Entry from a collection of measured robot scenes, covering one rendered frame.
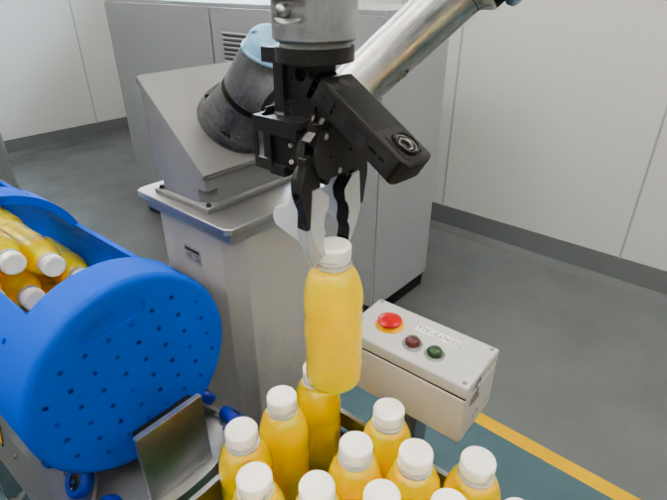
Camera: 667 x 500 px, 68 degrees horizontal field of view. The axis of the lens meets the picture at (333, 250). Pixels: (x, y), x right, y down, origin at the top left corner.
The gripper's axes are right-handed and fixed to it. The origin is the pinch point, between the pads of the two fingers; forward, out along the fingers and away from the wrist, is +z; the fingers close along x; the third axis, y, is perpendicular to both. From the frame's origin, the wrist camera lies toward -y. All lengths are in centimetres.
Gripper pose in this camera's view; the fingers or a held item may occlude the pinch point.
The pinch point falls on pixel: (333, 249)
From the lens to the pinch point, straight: 52.4
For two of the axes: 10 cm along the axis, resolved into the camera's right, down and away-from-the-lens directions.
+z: 0.0, 8.7, 4.8
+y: -7.7, -3.1, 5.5
